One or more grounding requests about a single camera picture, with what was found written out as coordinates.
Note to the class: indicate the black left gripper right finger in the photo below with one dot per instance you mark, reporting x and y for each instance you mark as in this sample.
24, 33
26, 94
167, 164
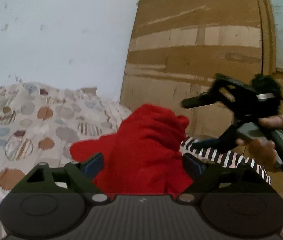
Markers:
210, 177

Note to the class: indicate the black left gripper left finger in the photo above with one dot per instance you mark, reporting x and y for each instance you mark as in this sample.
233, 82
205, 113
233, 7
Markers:
74, 177

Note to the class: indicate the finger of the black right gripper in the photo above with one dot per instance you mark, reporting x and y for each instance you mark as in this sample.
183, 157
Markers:
203, 99

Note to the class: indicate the red garment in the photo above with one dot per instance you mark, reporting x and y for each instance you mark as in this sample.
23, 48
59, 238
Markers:
143, 157

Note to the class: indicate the person's right hand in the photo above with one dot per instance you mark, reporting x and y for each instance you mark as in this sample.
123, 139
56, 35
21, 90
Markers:
263, 150

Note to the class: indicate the zebra striped pink blanket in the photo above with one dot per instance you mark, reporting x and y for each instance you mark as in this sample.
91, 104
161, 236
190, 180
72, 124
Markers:
204, 149

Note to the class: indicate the dotted patterned bed cover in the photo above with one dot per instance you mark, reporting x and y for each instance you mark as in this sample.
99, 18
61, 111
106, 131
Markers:
38, 123

